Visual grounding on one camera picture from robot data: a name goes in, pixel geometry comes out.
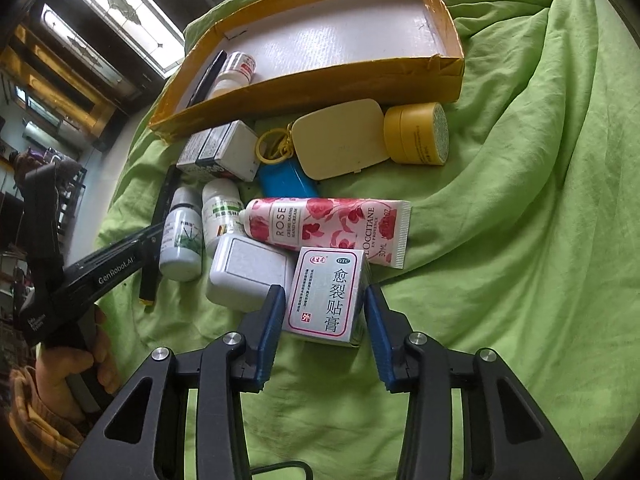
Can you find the yellow keyring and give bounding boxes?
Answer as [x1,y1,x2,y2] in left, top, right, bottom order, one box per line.
[255,122,297,166]

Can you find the green blanket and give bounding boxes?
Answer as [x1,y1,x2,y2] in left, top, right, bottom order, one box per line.
[95,0,640,480]

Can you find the black marker pen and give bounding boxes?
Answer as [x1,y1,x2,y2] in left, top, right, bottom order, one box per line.
[139,164,184,309]

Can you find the black cable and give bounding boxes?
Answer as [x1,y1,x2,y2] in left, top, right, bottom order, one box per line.
[249,460,315,480]

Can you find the white grey medicine box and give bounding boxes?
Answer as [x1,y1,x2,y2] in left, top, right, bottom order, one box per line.
[177,120,261,182]

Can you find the stained glass window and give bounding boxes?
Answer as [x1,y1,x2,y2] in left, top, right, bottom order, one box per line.
[40,0,187,88]

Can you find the person's left forearm plaid sleeve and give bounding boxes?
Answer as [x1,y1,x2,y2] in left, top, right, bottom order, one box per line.
[7,365,88,467]

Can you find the small white plastic box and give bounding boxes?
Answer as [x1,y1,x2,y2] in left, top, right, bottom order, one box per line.
[205,233,289,314]

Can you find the yellow round jar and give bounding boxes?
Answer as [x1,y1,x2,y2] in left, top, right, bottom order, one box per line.
[383,102,450,167]

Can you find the blue flat case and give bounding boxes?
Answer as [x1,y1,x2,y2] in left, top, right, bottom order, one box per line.
[257,159,321,201]

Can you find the white medicine box pink print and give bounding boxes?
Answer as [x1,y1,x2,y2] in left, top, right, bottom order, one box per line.
[281,247,372,349]

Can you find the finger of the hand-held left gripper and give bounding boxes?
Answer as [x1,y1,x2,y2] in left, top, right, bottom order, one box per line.
[64,223,167,307]

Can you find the person's left hand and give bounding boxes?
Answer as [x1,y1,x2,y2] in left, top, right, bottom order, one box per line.
[35,307,122,423]

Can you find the golden wooden beam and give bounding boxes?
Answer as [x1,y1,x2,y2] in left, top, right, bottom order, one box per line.
[0,25,128,151]

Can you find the cream plastic case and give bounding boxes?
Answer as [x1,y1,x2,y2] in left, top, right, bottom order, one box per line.
[290,97,394,181]

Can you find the yellow cardboard box tray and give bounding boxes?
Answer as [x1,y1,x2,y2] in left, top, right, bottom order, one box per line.
[150,0,465,141]

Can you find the white bottle green leaf label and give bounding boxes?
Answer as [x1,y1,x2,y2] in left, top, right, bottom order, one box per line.
[158,187,204,282]

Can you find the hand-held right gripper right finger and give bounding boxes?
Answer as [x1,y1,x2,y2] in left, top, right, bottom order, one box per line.
[363,283,584,480]

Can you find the white bottle red label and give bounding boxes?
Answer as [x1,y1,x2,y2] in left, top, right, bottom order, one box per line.
[207,51,257,100]

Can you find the dark wooden rack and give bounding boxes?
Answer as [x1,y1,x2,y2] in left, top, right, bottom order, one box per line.
[12,149,90,221]

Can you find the white air conditioner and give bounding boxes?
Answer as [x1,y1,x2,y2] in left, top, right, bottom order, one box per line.
[22,122,83,149]

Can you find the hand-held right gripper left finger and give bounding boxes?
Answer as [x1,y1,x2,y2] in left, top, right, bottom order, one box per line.
[62,284,287,480]

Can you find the rose print hand cream tube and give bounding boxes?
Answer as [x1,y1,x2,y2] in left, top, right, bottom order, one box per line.
[239,197,412,269]

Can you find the white bottle green cross label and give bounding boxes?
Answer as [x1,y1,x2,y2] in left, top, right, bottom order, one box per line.
[201,179,247,257]

